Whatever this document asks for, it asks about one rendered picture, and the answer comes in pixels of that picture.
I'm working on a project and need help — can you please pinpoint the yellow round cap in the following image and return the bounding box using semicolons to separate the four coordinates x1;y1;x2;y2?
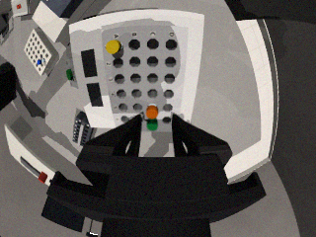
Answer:
106;39;122;54

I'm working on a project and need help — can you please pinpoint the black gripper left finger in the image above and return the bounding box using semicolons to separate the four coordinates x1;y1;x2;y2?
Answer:
81;114;142;157

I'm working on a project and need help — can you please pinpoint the white tube rack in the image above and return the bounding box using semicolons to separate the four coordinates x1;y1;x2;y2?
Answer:
24;28;58;76

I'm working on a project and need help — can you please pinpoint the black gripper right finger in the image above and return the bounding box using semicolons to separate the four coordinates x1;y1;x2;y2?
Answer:
172;114;233;167

